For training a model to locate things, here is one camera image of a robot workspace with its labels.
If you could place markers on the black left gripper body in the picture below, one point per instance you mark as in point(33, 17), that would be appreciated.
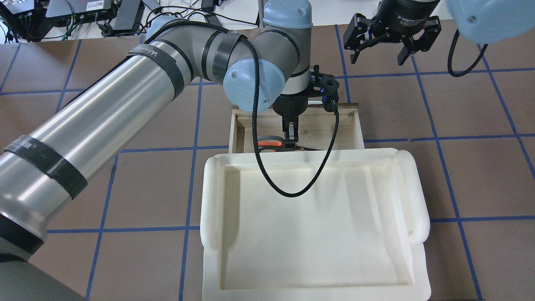
point(289, 107)

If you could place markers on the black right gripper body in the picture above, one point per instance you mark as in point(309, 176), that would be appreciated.
point(404, 14)

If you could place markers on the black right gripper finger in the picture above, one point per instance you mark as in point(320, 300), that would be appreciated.
point(410, 47)
point(355, 47)

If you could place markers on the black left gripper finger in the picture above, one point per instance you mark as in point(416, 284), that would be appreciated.
point(290, 130)

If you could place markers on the orange handled scissors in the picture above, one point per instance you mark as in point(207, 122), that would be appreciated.
point(279, 144)

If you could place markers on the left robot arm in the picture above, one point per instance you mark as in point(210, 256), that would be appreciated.
point(43, 171)

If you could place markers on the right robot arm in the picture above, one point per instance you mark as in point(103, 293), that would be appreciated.
point(490, 21)

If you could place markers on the white plastic tray box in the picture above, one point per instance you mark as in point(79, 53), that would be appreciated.
point(357, 235)

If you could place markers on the aluminium frame post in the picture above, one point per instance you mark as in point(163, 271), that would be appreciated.
point(261, 6)

